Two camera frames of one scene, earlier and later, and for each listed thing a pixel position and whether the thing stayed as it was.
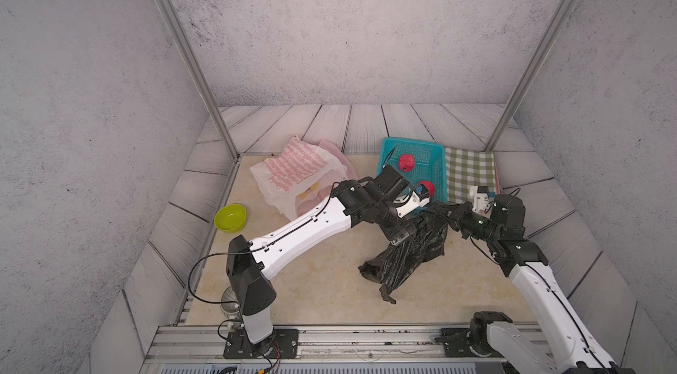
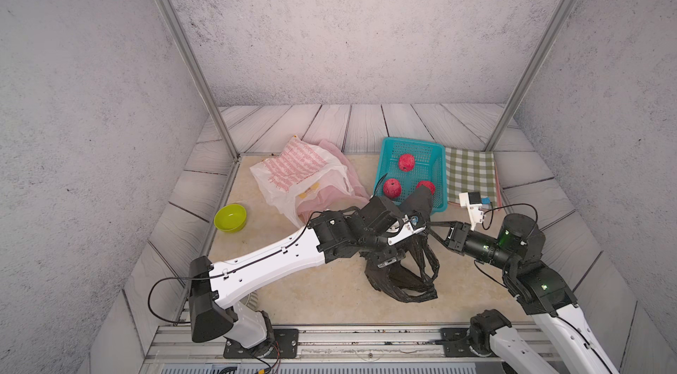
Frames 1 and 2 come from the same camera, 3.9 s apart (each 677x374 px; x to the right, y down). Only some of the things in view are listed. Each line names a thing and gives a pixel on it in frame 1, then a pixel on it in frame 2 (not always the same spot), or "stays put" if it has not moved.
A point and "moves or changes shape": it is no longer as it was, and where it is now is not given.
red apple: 430,187 stays put
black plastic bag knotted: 398,262 moves or changes shape
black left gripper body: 396,228 -> 384,253
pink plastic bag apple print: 318,196 stays put
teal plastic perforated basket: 429,163 stays put
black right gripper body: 471,224 -> 483,246
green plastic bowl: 230,218 stays put
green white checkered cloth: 466,168 stays put
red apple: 406,162 stays put
